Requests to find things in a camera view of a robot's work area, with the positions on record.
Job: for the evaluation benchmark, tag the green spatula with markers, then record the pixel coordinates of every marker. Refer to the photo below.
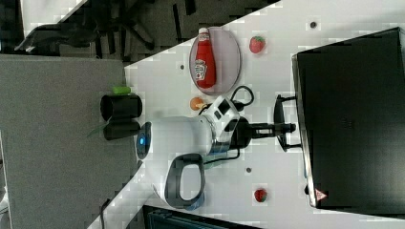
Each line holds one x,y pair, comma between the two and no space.
111,107

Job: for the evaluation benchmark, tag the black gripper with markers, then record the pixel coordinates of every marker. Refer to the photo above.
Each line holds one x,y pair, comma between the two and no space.
242,134

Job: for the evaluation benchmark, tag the grey round plate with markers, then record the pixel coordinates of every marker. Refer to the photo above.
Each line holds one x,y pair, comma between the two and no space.
227,58

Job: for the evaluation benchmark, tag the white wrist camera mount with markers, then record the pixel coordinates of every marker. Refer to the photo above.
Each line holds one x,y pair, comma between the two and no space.
223,118

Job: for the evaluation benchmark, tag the black utensil holder cup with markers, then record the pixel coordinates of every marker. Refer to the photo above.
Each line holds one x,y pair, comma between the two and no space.
132,107

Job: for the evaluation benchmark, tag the red ketchup bottle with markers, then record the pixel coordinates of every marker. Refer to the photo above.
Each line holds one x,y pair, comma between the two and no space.
205,66

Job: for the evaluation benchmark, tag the red toy strawberry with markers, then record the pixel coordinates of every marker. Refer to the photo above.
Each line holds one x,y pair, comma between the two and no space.
260,195
256,44

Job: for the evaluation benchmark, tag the small orange fruit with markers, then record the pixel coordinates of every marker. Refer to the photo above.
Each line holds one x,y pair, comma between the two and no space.
196,103

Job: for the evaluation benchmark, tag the black toaster oven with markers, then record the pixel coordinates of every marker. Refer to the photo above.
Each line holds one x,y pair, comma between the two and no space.
349,100

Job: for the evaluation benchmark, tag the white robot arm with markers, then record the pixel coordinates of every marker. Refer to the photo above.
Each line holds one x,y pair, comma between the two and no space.
198,135

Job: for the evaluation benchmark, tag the blue aluminium frame rail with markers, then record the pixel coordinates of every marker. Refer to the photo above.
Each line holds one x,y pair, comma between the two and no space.
159,218

